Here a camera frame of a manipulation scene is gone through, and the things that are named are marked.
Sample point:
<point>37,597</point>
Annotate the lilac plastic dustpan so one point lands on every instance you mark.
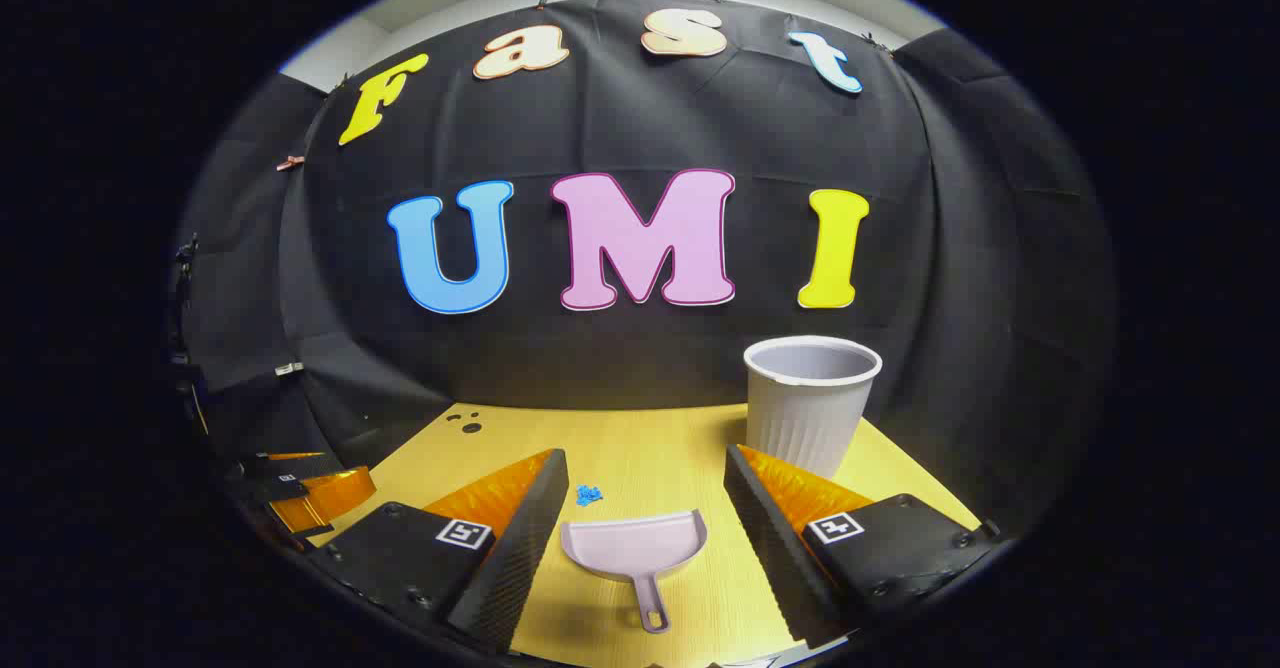
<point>630,548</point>

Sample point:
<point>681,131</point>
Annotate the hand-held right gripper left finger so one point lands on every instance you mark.
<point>520,558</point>

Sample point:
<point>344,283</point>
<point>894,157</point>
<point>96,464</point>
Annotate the yellow wooden desktop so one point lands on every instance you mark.
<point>650,458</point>

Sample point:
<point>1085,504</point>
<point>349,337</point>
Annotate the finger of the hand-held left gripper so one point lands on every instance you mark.
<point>285,468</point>
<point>335,500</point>

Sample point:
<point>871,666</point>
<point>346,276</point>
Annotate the grey ribbed garbage bin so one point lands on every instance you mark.
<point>805,418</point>

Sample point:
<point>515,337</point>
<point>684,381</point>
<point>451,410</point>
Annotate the small orange clip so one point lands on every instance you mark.
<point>290,162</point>

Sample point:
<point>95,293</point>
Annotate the blue paper trash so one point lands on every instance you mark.
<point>588,494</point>

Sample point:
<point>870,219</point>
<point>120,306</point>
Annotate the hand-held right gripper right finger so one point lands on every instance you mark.
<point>770,538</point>

